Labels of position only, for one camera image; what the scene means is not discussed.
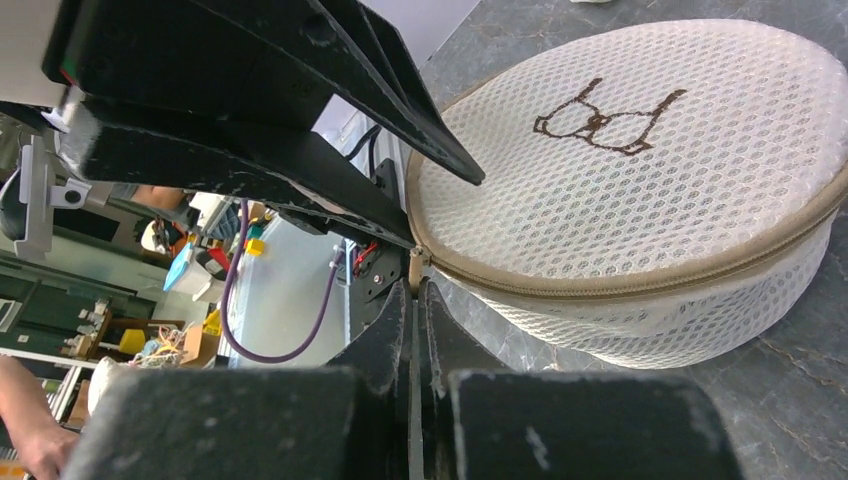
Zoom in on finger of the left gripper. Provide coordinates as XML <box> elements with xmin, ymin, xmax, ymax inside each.
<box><xmin>42</xmin><ymin>1</ymin><xmax>485</xmax><ymax>185</ymax></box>
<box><xmin>59</xmin><ymin>99</ymin><xmax>415</xmax><ymax>249</ymax></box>

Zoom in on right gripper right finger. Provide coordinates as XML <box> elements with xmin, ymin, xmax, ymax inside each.
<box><xmin>420</xmin><ymin>281</ymin><xmax>743</xmax><ymax>479</ymax></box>

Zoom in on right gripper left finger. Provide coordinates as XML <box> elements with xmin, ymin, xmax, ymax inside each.
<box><xmin>63</xmin><ymin>281</ymin><xmax>412</xmax><ymax>479</ymax></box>

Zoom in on white round tub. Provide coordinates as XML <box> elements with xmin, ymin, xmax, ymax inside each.
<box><xmin>405</xmin><ymin>19</ymin><xmax>847</xmax><ymax>369</ymax></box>

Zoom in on person's bare hand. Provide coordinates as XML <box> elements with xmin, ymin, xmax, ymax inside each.
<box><xmin>1</xmin><ymin>355</ymin><xmax>80</xmax><ymax>480</ymax></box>

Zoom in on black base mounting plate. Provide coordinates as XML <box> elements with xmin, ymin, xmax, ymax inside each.
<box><xmin>348</xmin><ymin>242</ymin><xmax>409</xmax><ymax>342</ymax></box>

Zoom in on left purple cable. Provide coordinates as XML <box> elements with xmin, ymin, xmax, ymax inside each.
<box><xmin>220</xmin><ymin>198</ymin><xmax>346</xmax><ymax>366</ymax></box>

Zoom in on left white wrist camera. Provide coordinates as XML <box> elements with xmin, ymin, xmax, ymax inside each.
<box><xmin>1</xmin><ymin>1</ymin><xmax>92</xmax><ymax>260</ymax></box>

